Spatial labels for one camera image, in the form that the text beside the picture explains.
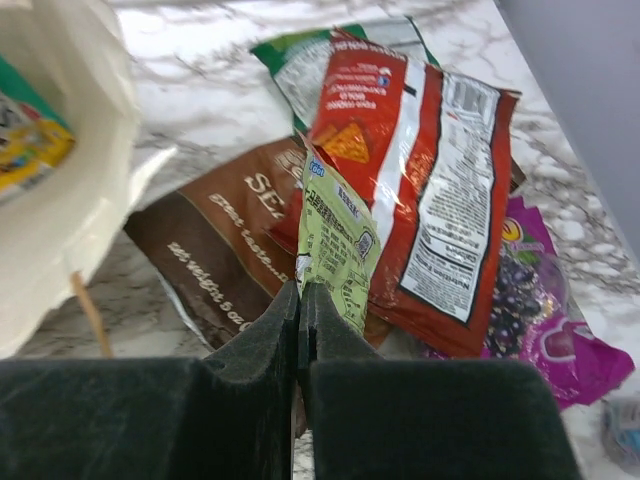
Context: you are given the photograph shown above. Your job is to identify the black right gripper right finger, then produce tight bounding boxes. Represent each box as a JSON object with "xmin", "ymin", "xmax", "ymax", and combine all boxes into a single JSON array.
[{"xmin": 300, "ymin": 284, "xmax": 581, "ymax": 479}]

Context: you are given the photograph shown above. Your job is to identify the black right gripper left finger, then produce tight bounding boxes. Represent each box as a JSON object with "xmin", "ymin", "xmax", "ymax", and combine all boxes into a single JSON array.
[{"xmin": 1, "ymin": 283, "xmax": 299, "ymax": 479}]

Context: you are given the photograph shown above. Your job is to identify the brown snack bag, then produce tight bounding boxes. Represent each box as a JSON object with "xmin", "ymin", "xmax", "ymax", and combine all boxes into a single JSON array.
[{"xmin": 125, "ymin": 136, "xmax": 308, "ymax": 349}]

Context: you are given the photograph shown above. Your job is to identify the light green snack packet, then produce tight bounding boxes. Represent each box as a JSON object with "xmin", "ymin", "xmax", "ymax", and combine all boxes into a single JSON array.
[{"xmin": 296, "ymin": 142, "xmax": 381, "ymax": 334}]

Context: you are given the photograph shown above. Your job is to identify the purple snack bag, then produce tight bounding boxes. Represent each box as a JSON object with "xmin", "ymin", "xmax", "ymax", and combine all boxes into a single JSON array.
[{"xmin": 424, "ymin": 195, "xmax": 636, "ymax": 410}]

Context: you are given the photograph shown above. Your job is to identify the red Doritos bag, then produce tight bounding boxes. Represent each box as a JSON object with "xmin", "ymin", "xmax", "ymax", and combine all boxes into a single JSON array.
[{"xmin": 267, "ymin": 27, "xmax": 521, "ymax": 359}]

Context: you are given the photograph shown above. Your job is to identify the beige paper bag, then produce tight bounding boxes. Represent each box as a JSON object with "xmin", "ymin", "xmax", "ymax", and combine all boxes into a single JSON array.
[{"xmin": 1, "ymin": 1, "xmax": 176, "ymax": 357}]

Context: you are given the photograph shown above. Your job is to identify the yellow snack packet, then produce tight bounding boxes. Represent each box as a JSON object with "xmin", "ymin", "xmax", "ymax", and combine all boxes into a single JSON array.
[{"xmin": 1, "ymin": 119, "xmax": 75, "ymax": 193}]

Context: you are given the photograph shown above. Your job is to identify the green snack bag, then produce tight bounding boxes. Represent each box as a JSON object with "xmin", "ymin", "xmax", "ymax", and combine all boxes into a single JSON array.
[{"xmin": 251, "ymin": 16, "xmax": 439, "ymax": 133}]

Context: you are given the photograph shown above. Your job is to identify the teal cherry candy bag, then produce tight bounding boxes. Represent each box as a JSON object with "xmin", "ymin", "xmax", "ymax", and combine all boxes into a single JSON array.
[{"xmin": 1, "ymin": 58, "xmax": 73, "ymax": 151}]

